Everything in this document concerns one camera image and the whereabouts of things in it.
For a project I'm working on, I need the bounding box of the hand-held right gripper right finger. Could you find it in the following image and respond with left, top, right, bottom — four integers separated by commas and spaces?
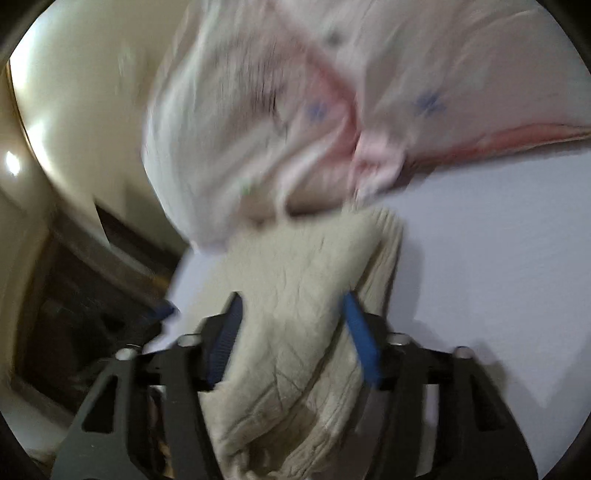
341, 291, 540, 480

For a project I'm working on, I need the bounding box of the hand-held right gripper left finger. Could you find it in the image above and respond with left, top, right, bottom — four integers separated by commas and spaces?
50, 292, 244, 480

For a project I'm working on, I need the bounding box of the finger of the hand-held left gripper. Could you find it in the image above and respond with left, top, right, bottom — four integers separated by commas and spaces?
147, 301, 180, 321

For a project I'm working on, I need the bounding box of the cream knit garment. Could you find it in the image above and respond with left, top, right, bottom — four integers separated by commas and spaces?
199, 206, 404, 480

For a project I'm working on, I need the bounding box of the pink floral print garment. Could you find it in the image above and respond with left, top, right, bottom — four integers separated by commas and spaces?
141, 0, 591, 252

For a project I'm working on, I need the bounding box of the dark wooden furniture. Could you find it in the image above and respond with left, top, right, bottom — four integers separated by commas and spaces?
11, 203, 185, 416

